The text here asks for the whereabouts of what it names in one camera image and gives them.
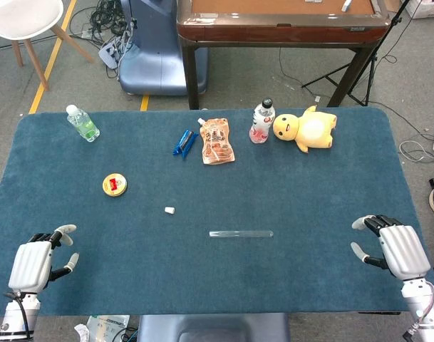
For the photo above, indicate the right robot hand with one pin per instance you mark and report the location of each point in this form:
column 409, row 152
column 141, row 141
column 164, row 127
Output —
column 403, row 249

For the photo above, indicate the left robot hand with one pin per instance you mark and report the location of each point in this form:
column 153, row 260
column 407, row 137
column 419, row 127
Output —
column 31, row 263

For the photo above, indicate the small white tube cap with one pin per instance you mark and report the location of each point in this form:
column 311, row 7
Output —
column 169, row 210

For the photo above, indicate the clear plastic ruler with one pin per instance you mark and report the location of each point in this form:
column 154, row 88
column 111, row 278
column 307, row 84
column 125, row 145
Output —
column 241, row 234

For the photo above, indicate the crumpled white paper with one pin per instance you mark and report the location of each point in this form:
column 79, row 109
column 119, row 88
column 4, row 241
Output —
column 82, row 333

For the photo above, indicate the white plastic packet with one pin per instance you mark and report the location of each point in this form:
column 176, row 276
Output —
column 106, row 326

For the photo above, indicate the round yellow tin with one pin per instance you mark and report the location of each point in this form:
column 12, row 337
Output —
column 114, row 184

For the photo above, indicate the clear bottle green label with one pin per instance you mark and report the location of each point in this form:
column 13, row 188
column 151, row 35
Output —
column 84, row 124

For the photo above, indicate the yellow duck plush toy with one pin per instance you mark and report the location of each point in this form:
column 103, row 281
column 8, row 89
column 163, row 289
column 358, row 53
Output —
column 309, row 130

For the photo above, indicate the blue table cloth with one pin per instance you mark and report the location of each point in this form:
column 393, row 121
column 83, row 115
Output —
column 238, row 192

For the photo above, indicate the black-capped bottle red white label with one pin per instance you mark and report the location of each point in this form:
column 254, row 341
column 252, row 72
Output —
column 261, row 123

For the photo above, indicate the black tripod stand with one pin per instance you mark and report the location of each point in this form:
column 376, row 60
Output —
column 371, row 60

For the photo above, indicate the blue-grey robot chassis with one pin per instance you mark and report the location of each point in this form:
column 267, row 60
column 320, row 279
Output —
column 213, row 327

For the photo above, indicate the orange spout pouch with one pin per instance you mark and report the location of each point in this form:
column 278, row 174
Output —
column 216, row 142

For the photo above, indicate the white power strip with plugs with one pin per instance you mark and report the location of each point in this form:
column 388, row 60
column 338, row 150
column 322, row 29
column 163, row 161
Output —
column 109, row 53

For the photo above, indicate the blue-grey machine base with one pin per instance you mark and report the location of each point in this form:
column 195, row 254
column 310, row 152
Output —
column 156, row 57

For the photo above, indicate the cardboard box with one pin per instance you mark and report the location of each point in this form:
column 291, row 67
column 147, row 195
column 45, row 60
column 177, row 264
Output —
column 427, row 9

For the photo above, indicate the white chair wooden legs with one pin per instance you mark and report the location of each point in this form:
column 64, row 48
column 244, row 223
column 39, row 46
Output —
column 20, row 18

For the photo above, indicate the brown mahjong table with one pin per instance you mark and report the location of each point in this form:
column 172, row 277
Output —
column 284, row 30

